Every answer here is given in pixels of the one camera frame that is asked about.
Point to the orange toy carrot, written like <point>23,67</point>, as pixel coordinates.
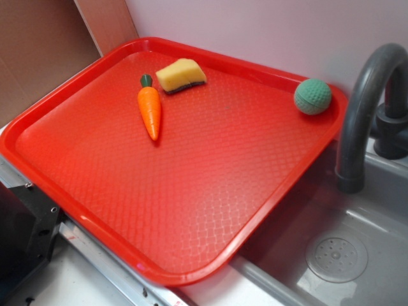
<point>149,104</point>

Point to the red plastic tray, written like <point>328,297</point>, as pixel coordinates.
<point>177,208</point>

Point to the yellow sponge with dark pad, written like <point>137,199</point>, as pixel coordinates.
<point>180,75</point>

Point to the green dimpled ball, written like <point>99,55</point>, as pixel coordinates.
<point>312,96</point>

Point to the grey plastic sink basin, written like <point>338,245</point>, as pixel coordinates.
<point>274,256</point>

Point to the round sink drain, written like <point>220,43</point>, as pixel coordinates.
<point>336,257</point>

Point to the grey curved faucet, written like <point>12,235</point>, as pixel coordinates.
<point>377,108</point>

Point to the brown cardboard panel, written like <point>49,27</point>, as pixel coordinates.
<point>44,43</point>

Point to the black metal bracket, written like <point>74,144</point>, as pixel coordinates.
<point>30,222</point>

